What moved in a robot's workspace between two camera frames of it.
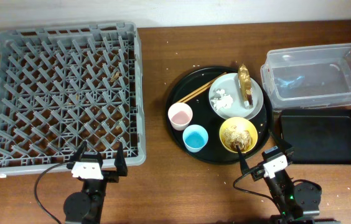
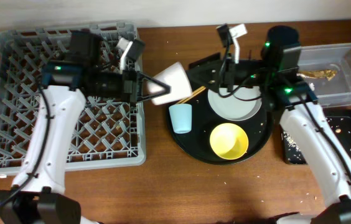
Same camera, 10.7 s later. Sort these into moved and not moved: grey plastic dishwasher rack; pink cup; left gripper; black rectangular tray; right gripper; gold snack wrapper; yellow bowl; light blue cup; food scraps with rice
Moved: light blue cup; left gripper; food scraps with rice; right gripper; gold snack wrapper; yellow bowl; pink cup
Not moved: grey plastic dishwasher rack; black rectangular tray
